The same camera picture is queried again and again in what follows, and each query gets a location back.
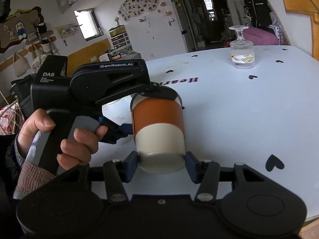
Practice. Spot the purple pouf seat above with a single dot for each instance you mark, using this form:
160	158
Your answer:
260	37

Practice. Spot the person's left hand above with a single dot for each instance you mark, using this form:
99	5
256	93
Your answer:
70	153

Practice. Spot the clear upturned stemmed glass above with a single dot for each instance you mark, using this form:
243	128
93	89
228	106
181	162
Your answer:
242	50

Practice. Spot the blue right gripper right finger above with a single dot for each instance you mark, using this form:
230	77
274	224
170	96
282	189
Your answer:
198	169

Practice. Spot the white small appliance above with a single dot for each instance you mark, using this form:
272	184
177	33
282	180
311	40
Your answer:
104	58

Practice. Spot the cloud shaped photo board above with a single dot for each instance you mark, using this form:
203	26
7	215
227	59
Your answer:
135	8

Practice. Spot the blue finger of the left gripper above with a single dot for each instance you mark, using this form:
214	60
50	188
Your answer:
126	128

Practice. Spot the brown wall pin board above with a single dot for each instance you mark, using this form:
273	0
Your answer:
18	26

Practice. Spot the cream cup with brown sleeve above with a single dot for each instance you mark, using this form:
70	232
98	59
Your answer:
158	129

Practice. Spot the small drawer organiser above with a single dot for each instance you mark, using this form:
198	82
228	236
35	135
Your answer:
119	37

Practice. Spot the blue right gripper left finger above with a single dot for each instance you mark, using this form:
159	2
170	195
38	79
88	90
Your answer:
122	170

